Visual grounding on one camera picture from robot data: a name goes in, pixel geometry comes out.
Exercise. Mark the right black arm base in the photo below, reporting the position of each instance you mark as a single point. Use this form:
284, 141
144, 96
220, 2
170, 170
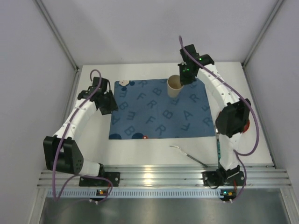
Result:
213, 179

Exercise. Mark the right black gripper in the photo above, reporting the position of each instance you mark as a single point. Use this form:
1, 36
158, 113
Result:
187, 78

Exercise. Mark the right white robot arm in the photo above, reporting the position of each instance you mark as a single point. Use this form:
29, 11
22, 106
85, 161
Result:
233, 114

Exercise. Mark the aluminium mounting rail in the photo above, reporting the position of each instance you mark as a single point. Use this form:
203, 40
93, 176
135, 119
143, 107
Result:
191, 176

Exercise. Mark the aluminium frame post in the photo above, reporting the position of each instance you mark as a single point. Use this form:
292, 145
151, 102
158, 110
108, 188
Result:
46, 15
261, 34

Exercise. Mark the red plastic plate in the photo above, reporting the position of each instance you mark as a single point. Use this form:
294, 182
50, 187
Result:
246, 127

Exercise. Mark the blue letter-print cloth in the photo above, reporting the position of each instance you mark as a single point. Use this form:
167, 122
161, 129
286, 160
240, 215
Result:
145, 111

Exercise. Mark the left aluminium frame post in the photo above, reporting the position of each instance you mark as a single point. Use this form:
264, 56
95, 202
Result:
46, 15

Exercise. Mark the metal spoon green handle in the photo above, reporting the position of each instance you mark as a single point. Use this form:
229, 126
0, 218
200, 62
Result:
217, 134

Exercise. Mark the beige plastic cup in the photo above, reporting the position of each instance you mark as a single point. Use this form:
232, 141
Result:
174, 86

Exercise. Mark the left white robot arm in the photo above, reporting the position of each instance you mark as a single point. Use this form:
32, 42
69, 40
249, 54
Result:
61, 150

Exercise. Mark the slotted grey cable duct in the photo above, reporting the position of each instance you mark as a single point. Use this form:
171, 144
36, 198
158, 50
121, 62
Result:
148, 193

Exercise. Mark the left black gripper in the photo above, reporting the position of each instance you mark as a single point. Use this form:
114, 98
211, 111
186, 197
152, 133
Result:
107, 105

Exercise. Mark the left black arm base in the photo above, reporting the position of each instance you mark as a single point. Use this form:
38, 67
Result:
108, 179

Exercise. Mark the right aluminium frame post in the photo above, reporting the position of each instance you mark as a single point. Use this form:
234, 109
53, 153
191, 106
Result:
261, 34

